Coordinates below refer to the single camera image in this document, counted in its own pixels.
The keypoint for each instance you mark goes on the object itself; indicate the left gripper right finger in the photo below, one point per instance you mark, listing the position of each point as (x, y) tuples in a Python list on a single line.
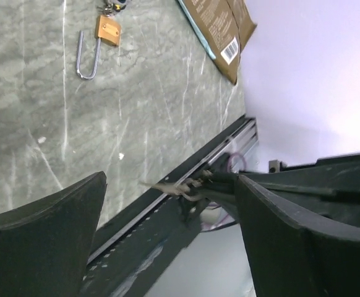
[(293, 251)]

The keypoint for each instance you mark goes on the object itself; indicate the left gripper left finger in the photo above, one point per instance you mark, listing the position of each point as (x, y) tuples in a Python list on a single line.
[(45, 245)]

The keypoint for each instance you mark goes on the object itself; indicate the small key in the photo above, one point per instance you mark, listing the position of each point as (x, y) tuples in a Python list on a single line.
[(188, 188)]

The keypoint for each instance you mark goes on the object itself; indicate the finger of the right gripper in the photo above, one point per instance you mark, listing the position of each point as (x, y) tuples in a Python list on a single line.
[(331, 190)]

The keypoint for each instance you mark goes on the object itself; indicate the long shackle brass padlock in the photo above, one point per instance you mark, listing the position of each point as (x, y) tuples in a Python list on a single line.
[(107, 31)]

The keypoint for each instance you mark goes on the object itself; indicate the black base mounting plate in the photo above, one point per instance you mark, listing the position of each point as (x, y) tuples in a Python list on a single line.
[(134, 248)]

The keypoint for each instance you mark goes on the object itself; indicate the brown foil package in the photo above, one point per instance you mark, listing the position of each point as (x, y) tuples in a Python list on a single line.
[(223, 27)]

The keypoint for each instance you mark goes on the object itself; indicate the key bunch with panda charm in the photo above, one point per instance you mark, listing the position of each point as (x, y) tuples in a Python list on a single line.
[(112, 7)]

